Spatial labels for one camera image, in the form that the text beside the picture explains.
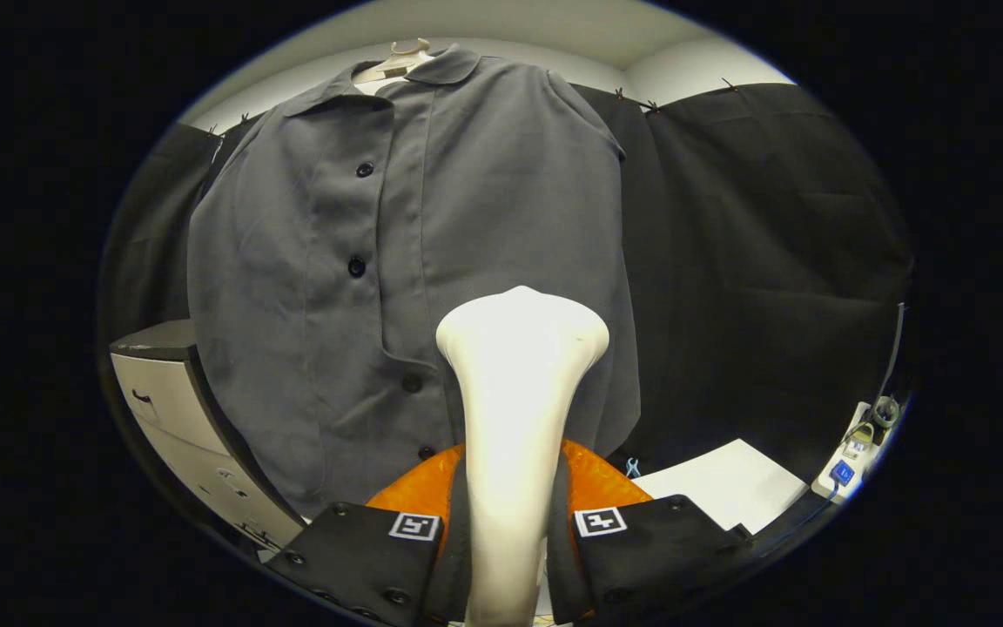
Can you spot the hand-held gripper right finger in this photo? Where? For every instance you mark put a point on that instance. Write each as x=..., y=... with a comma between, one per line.
x=663, y=549

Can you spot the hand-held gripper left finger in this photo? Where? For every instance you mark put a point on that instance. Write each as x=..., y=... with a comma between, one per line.
x=362, y=557

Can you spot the white garment steamer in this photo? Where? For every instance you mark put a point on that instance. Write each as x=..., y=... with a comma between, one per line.
x=514, y=392

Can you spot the grey button-up shirt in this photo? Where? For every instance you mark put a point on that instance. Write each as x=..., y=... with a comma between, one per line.
x=292, y=305

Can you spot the white box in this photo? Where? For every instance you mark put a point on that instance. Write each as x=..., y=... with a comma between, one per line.
x=719, y=483

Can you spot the white power strip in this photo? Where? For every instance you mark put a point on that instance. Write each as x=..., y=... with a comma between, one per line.
x=850, y=453

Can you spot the beige drawer cabinet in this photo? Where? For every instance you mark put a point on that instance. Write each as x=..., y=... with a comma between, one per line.
x=175, y=409

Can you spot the black backdrop cloth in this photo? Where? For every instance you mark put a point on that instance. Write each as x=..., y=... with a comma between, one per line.
x=754, y=261

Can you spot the white mannequin hanger form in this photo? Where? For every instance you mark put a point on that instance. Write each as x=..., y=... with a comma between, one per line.
x=397, y=63

